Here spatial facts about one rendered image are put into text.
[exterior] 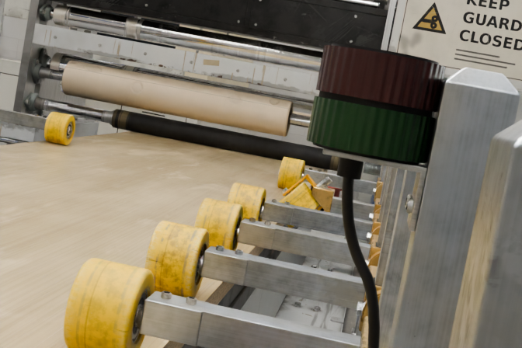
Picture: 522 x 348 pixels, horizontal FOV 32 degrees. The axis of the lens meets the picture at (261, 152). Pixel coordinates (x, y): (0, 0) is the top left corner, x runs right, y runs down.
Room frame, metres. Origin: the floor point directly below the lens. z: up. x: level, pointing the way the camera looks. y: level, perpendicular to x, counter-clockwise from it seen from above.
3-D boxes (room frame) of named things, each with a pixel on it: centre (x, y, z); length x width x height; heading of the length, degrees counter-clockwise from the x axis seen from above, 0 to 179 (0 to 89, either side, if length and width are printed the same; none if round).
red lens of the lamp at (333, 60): (0.44, -0.05, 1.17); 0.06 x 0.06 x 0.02
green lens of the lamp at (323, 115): (0.44, -0.05, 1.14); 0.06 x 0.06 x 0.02
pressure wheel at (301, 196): (1.74, -0.09, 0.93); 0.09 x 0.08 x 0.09; 83
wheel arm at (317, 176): (2.21, -0.33, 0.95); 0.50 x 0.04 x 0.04; 83
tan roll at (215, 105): (3.09, 0.12, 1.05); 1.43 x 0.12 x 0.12; 83
